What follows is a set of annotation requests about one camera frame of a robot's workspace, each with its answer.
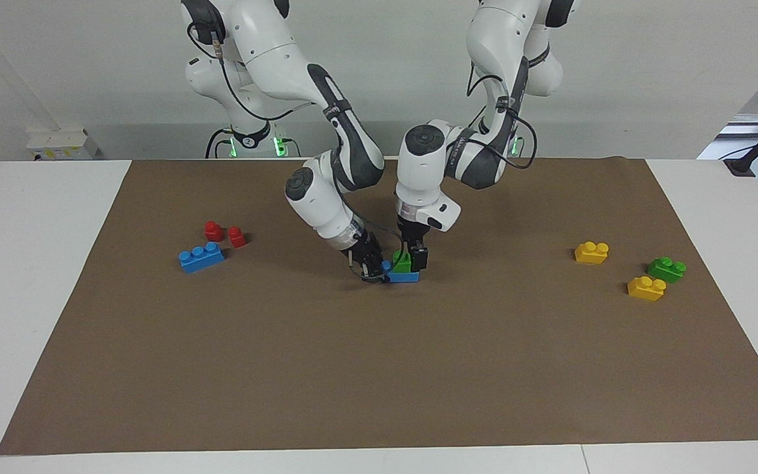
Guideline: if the blue three-stud toy block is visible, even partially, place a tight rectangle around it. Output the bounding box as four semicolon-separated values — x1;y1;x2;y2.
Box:
380;261;421;284
178;242;226;274

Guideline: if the yellow two-stud toy block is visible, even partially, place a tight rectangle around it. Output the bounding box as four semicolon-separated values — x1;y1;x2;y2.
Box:
627;276;667;302
574;242;610;265

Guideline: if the brown paper table mat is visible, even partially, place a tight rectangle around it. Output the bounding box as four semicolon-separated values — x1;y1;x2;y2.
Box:
0;157;758;456

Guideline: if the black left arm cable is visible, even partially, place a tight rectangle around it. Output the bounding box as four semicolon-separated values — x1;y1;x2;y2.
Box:
466;56;539;171

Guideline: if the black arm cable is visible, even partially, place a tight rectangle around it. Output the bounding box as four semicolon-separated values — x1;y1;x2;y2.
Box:
466;56;539;171
187;20;317;123

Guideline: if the black right base cable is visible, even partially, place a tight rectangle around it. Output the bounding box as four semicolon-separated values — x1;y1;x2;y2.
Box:
205;128;232;159

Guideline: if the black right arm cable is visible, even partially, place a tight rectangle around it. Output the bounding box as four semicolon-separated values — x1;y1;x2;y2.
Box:
187;20;317;123

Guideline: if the white wall power box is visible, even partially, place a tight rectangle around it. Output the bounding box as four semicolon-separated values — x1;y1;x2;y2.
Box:
26;128;101;161

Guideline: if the white wall conduit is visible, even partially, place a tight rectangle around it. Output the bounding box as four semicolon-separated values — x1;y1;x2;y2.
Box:
0;5;61;131

